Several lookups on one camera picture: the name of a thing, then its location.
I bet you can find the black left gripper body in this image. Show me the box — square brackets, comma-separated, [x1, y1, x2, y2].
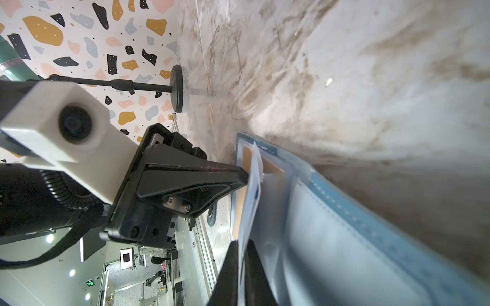
[100, 124, 207, 249]

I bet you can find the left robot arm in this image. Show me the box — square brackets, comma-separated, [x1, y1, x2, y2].
[1, 80, 248, 248]

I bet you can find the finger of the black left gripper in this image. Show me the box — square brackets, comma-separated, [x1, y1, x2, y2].
[136, 144, 248, 218]

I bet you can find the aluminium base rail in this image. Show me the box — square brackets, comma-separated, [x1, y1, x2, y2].
[174, 217, 228, 305]

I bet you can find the blue VIP card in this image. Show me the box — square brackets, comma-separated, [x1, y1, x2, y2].
[238, 143, 264, 269]

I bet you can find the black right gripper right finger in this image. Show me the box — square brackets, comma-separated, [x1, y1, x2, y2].
[244, 240, 278, 306]

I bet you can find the black corrugated cable left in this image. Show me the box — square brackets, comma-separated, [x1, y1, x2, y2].
[0, 170, 106, 270]

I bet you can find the black microphone stand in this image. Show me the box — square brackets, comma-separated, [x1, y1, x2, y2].
[47, 65, 185, 113]

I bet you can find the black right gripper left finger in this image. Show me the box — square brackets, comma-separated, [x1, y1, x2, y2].
[207, 241, 239, 306]

